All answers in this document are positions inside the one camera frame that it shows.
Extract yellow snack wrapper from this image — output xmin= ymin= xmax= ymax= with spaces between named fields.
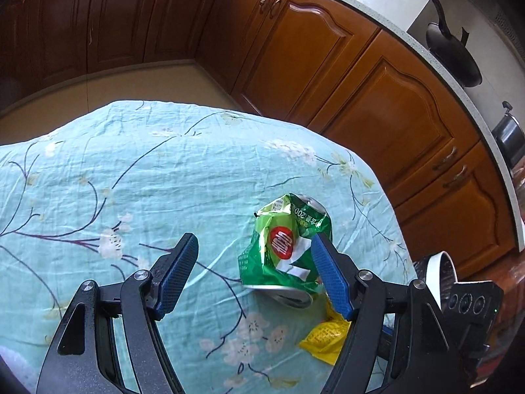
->
xmin=298 ymin=298 xmax=351 ymax=366

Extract crushed green soda can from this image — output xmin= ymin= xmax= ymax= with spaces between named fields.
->
xmin=238 ymin=193 xmax=333 ymax=310

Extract wooden kitchen base cabinets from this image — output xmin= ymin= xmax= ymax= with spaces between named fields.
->
xmin=1 ymin=0 xmax=524 ymax=276

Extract teal floral tablecloth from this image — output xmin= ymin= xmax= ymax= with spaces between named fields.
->
xmin=1 ymin=100 xmax=415 ymax=393

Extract steel cooking pot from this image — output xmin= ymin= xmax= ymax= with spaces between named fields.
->
xmin=491 ymin=100 xmax=525 ymax=171

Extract black frying pan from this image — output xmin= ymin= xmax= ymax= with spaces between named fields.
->
xmin=425 ymin=0 xmax=482 ymax=88

